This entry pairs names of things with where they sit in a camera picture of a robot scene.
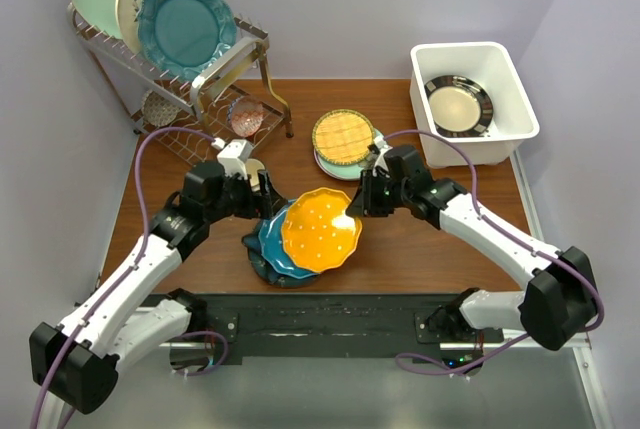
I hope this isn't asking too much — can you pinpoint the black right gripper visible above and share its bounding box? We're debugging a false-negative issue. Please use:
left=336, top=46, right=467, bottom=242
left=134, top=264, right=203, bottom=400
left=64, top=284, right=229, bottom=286
left=346, top=169, right=411, bottom=217

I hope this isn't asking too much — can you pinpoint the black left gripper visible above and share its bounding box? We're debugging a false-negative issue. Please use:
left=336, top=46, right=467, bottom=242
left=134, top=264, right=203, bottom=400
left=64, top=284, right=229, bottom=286
left=205, top=168, right=287, bottom=224

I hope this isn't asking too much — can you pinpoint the teal dotted scalloped plate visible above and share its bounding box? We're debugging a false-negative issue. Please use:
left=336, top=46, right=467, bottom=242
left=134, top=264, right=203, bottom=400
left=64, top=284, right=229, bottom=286
left=258, top=203, right=317, bottom=281

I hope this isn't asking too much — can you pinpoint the orange dotted scalloped plate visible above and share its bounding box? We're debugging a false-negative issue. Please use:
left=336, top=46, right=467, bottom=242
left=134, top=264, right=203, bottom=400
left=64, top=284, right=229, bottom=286
left=281, top=187, right=363, bottom=274

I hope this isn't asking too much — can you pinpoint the black rimmed cream plate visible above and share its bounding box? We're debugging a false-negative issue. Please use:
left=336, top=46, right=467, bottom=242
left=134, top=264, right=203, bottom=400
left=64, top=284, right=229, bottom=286
left=424, top=75, right=494, bottom=138

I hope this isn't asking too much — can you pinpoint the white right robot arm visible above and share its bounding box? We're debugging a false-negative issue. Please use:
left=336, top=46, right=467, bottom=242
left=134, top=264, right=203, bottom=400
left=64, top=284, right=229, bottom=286
left=346, top=145, right=600, bottom=350

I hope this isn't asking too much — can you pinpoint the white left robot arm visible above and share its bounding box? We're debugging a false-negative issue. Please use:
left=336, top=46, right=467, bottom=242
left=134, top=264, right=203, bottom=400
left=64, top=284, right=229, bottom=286
left=29, top=161, right=287, bottom=428

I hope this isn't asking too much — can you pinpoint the mint floral plate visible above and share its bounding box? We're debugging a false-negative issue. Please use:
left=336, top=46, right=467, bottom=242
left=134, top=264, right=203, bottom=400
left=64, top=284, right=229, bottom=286
left=312, top=129, right=381, bottom=181

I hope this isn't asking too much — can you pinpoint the cream mug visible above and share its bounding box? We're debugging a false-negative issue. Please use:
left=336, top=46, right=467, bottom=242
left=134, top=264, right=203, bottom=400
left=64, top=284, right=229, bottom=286
left=245, top=158, right=265, bottom=191

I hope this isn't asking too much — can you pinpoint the dark blue square plate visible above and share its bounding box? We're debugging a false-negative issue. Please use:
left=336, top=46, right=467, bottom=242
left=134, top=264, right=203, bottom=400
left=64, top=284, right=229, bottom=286
left=241, top=231, right=266, bottom=279

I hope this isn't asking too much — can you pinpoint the dark teal round plate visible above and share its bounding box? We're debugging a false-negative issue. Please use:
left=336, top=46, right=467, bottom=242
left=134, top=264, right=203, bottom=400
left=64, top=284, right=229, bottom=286
left=251, top=259, right=318, bottom=289

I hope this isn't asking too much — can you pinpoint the yellow woven pattern plate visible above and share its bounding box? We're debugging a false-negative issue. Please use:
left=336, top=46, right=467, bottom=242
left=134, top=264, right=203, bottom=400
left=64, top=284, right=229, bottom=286
left=312, top=109, right=375, bottom=166

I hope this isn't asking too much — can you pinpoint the red patterned small bowl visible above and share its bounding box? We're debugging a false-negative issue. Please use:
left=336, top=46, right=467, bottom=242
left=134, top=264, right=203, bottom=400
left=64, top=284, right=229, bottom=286
left=228, top=96, right=265, bottom=138

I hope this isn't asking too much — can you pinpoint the metal dish rack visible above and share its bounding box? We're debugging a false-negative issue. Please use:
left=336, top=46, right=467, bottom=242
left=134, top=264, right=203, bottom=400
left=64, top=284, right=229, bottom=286
left=67, top=4, right=294, bottom=151

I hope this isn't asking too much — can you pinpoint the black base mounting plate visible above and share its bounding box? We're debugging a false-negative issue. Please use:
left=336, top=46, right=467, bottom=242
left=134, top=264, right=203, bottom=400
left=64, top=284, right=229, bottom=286
left=134, top=292, right=506, bottom=368

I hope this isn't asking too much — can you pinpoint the white patterned small bowl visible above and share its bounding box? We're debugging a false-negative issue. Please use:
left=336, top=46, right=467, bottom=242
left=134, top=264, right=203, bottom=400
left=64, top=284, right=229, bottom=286
left=141, top=90, right=181, bottom=128

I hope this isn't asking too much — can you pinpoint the teal scalloped large plate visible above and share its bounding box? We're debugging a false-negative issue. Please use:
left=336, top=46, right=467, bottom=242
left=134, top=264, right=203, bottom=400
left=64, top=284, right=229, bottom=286
left=137, top=0, right=237, bottom=81

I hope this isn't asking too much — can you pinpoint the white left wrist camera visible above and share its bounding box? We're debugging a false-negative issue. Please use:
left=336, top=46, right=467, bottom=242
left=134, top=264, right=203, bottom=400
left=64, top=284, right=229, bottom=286
left=216, top=139, right=253, bottom=180

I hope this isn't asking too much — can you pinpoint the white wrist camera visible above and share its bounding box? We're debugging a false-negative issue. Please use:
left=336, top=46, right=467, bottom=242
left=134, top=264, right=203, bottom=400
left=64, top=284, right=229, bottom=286
left=363, top=141, right=392, bottom=171
left=216, top=139, right=253, bottom=180

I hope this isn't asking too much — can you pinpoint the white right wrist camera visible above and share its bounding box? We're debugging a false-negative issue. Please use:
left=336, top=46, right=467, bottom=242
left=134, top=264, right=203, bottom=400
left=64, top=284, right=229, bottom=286
left=363, top=141, right=392, bottom=171

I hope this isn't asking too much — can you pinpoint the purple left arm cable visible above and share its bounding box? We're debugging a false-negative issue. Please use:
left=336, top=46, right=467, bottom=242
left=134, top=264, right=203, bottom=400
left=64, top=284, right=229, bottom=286
left=27, top=127, right=231, bottom=429

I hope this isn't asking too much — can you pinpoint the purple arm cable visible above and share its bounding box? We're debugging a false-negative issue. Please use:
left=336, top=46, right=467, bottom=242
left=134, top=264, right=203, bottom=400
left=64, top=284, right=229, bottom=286
left=27, top=127, right=231, bottom=429
left=382, top=129, right=600, bottom=375

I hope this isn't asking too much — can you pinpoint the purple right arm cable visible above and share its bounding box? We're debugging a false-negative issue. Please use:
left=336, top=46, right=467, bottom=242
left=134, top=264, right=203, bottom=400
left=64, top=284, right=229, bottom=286
left=382, top=129, right=600, bottom=375

